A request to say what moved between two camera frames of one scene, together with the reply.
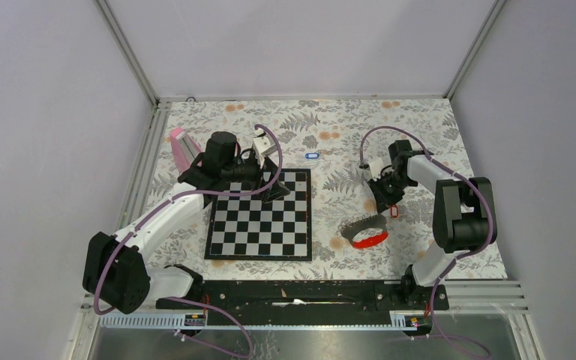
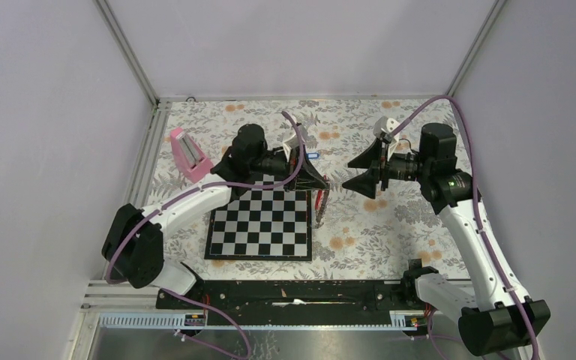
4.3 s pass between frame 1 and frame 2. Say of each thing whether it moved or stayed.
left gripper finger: moved
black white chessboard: stayed
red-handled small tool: moved
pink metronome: stayed
